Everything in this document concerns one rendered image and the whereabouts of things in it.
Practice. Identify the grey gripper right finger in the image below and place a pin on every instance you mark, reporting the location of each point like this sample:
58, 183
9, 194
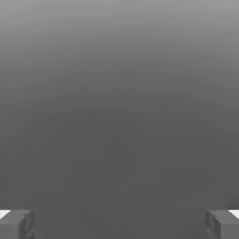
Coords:
224, 225

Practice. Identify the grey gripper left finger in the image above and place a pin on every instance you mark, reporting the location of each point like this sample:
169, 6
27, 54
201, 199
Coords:
15, 225

